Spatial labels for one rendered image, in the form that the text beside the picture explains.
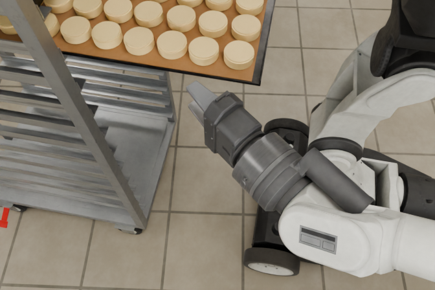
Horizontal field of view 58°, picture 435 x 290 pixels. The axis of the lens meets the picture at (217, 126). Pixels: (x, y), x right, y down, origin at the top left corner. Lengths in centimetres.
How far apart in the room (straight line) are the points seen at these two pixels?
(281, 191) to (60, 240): 131
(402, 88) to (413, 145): 115
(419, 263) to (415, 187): 96
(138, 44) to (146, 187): 93
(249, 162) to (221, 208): 113
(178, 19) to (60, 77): 22
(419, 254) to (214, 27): 45
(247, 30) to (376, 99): 31
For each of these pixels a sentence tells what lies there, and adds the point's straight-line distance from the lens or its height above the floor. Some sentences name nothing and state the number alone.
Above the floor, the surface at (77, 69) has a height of 42.
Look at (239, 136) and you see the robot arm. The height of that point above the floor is 109.
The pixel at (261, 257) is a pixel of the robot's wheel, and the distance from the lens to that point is 140.
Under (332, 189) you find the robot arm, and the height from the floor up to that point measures 110.
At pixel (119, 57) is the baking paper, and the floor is 104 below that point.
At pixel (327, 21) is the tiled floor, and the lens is 229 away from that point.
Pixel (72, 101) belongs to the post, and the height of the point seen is 96.
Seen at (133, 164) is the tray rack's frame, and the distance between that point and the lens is 158.
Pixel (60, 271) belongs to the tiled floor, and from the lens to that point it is 168.
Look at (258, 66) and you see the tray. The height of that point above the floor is 104.
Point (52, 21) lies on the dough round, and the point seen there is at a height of 106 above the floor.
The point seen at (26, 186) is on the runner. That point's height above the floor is 23.
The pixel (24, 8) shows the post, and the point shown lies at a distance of 61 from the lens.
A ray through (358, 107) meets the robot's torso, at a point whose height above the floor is 85.
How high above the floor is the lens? 155
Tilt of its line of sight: 60 degrees down
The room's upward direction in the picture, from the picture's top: straight up
